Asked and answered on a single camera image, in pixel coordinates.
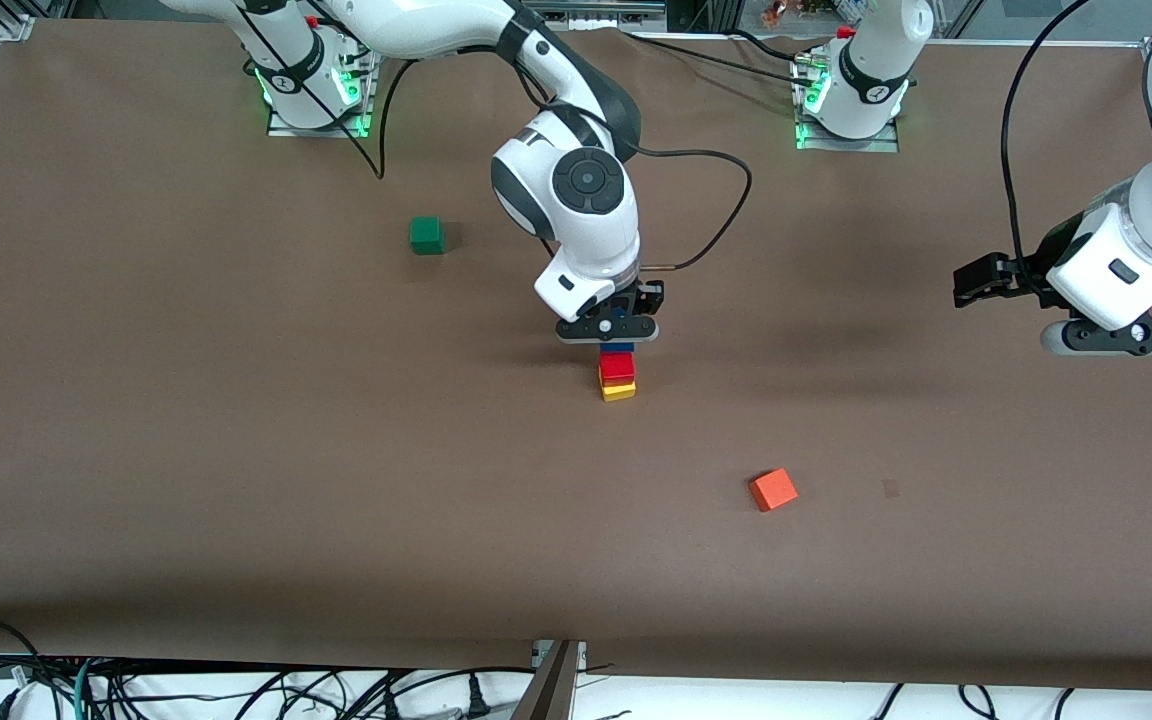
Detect brown table cover sheet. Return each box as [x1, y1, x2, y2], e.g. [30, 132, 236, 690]
[0, 18, 1152, 693]

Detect metal table edge bracket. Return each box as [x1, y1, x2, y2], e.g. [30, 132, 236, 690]
[510, 638, 589, 720]

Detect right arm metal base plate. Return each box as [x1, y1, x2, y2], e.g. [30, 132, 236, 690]
[266, 42, 382, 140]

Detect black cable with plug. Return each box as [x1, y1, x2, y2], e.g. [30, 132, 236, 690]
[336, 664, 539, 720]

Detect short black table cable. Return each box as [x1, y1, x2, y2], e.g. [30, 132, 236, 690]
[730, 28, 805, 61]

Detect orange wooden cube block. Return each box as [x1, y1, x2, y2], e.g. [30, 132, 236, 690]
[748, 467, 800, 513]

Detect long black table cable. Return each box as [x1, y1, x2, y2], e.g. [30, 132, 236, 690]
[620, 30, 823, 91]

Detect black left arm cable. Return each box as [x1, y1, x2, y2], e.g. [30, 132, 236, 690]
[999, 0, 1097, 297]

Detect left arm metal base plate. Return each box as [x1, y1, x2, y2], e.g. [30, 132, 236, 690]
[792, 55, 903, 154]

